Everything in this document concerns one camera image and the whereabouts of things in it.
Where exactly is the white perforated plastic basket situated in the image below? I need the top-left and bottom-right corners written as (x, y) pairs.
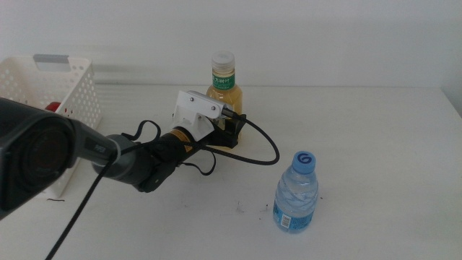
top-left (0, 53), bottom-right (103, 199)

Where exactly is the yellow tea bottle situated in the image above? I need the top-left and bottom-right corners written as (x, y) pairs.
top-left (205, 50), bottom-right (243, 150)

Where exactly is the blue-capped water bottle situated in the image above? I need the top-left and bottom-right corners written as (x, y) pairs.
top-left (273, 150), bottom-right (320, 234)

